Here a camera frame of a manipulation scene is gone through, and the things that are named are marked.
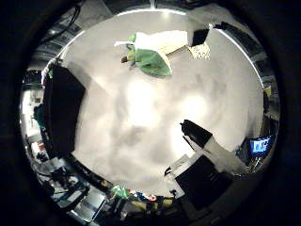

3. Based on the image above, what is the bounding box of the white radish plush toy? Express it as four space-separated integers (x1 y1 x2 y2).
114 29 212 77

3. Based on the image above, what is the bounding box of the black rectangular container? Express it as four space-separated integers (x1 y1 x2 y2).
41 63 87 158

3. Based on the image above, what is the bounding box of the open black laptop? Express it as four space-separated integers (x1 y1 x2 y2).
241 135 274 164

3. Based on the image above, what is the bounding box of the green bag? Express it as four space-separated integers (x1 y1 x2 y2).
109 185 130 201

